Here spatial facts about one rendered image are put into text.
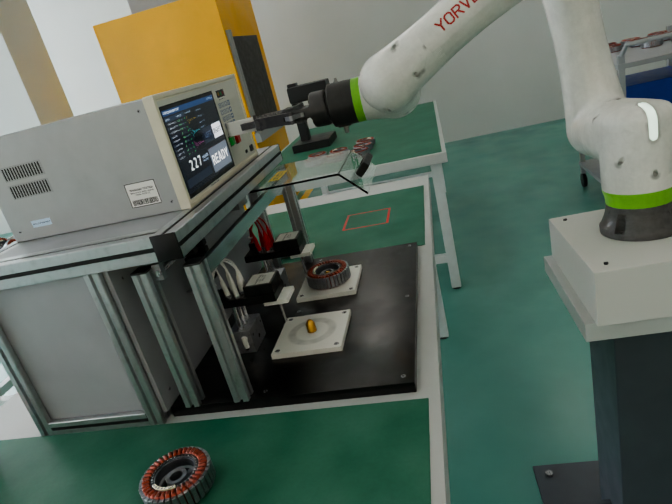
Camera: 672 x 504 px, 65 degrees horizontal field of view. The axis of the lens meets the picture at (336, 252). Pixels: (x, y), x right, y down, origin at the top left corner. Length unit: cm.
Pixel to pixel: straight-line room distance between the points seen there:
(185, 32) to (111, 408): 396
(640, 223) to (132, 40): 442
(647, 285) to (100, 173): 100
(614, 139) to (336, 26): 540
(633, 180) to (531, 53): 532
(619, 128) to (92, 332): 102
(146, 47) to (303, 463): 438
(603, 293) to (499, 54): 541
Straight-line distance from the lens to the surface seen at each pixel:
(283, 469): 88
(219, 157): 116
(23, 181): 116
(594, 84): 124
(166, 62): 490
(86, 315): 104
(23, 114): 506
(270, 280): 108
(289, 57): 645
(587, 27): 123
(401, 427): 89
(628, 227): 115
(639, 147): 110
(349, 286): 129
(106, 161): 105
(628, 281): 105
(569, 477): 181
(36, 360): 117
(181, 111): 106
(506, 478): 183
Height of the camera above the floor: 132
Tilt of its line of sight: 21 degrees down
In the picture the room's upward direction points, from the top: 15 degrees counter-clockwise
